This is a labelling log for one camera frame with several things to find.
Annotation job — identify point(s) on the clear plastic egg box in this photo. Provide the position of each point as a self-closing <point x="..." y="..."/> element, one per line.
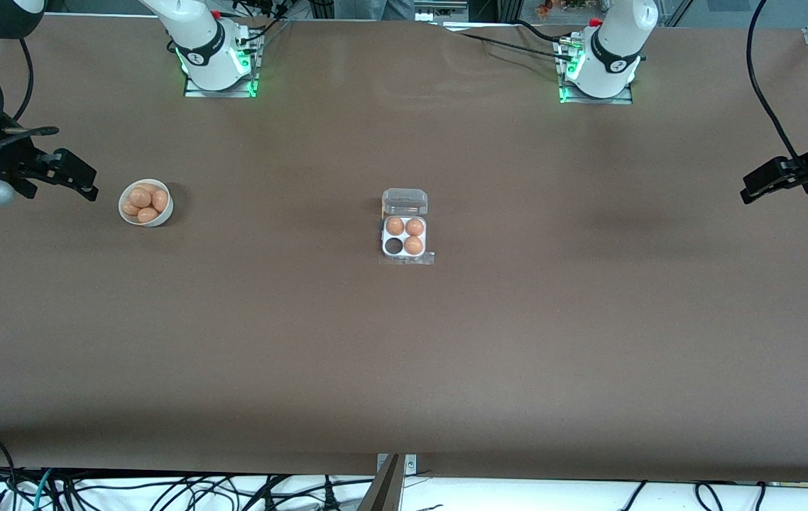
<point x="404" y="202"/>

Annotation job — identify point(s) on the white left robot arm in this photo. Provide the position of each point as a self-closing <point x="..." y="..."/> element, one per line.
<point x="613" y="50"/>

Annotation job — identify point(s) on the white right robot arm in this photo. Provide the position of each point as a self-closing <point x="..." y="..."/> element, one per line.
<point x="205" y="42"/>

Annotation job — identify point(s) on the white round bowl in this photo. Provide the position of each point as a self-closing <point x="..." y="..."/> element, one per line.
<point x="162" y="218"/>

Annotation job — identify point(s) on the orange colourful object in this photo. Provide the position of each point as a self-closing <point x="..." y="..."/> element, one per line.
<point x="549" y="7"/>

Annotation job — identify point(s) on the person legs blue jeans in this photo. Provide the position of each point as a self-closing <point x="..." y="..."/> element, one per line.
<point x="393" y="8"/>

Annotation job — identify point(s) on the dark metal pole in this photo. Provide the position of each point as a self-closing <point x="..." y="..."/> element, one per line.
<point x="384" y="493"/>

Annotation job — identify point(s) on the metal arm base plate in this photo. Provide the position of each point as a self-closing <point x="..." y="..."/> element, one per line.
<point x="624" y="99"/>
<point x="194" y="92"/>

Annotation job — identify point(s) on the small metal bracket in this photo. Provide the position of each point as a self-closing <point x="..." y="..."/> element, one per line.
<point x="411" y="465"/>

